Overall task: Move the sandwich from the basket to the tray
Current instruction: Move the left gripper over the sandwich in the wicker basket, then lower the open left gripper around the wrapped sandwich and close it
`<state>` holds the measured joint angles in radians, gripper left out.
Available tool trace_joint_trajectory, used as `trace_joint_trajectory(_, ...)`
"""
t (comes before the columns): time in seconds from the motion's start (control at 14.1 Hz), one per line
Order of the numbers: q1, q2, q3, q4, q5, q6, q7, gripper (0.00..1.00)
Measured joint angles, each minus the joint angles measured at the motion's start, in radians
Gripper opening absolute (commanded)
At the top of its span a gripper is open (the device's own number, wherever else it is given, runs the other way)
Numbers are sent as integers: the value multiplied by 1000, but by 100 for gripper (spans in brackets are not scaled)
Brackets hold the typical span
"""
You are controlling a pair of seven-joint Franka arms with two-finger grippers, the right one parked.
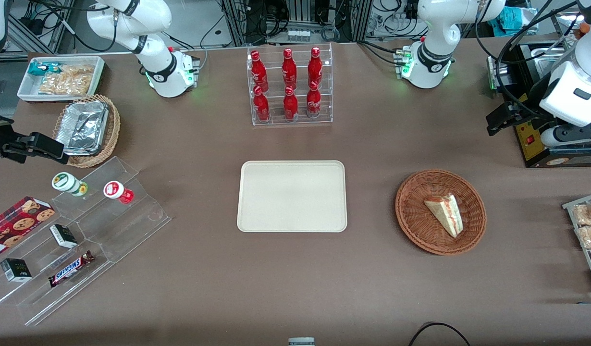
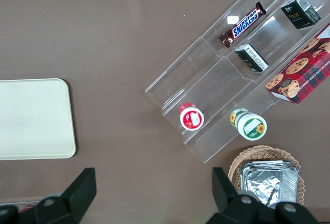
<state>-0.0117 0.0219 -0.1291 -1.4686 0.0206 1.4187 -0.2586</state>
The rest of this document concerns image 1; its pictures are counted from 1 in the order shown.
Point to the light wicker basket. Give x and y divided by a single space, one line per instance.
114 122

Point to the red tartan cookie box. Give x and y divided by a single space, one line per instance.
17 223

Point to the small grey device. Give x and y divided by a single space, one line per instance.
301 341

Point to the black and yellow machine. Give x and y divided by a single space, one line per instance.
533 149

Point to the green lid yogurt cup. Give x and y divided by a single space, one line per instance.
65 181

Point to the black carton Face print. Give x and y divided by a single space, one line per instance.
16 270

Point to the black carton white label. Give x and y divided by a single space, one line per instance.
64 235

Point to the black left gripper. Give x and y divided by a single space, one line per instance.
532 99

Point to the Snickers chocolate bar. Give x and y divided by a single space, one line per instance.
69 268

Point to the white rectangular plastic bin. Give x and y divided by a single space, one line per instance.
26 91

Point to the beige serving tray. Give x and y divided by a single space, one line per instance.
291 197

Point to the aluminium profile frame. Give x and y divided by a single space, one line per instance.
235 21

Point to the clear bag of crackers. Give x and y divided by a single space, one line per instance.
67 80

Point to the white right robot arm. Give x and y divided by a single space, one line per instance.
166 77

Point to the stack of foil trays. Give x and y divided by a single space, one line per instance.
84 126

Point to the clear acrylic step shelf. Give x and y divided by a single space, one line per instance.
117 226

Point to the teal snack packet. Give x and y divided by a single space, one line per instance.
42 67

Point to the brown wicker basket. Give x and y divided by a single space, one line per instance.
413 216

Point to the red lid yogurt cup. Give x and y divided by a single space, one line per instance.
115 189

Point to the red cola bottle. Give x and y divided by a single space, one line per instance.
313 103
290 106
289 69
315 67
261 106
258 72

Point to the white power strip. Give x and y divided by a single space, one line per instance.
299 34

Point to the wrapped triangle sandwich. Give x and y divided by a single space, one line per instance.
447 211

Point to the clear acrylic bottle rack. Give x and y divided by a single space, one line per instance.
295 122

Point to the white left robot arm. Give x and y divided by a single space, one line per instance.
429 65

